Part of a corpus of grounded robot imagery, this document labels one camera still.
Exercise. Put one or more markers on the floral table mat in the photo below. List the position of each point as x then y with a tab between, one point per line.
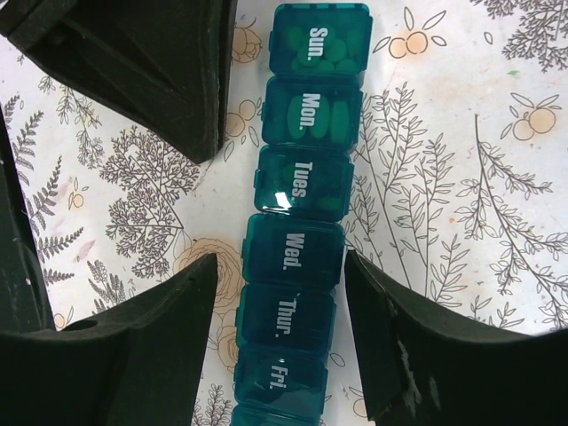
460	186

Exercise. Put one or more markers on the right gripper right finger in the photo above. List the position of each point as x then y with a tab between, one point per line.
423	364

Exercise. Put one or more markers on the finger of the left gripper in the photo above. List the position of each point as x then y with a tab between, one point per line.
163	64

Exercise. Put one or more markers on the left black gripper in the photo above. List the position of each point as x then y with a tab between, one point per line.
24	301

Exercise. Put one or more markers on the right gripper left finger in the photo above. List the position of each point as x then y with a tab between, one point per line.
138	363

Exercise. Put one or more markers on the teal weekly pill organizer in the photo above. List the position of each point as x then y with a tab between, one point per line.
294	244

